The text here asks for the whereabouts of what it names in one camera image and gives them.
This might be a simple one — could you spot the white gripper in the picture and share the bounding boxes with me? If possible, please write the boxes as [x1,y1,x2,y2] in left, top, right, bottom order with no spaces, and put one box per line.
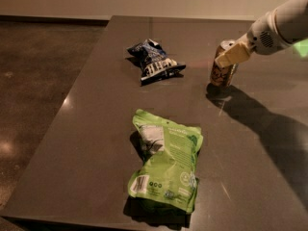
[215,10,293,68]

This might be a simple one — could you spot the orange soda can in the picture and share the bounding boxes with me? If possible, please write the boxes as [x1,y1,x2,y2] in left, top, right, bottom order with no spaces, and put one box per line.
[210,39,238,88]

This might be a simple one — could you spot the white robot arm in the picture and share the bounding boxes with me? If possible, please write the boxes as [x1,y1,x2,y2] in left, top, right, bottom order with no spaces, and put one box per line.
[215,0,308,67]

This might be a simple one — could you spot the blue crumpled chip bag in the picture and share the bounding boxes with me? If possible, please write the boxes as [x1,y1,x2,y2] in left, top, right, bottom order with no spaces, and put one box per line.
[127,38,186,85]

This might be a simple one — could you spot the green snack bag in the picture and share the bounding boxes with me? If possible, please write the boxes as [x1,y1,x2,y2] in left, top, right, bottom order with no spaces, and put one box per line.
[128,109,203,214]

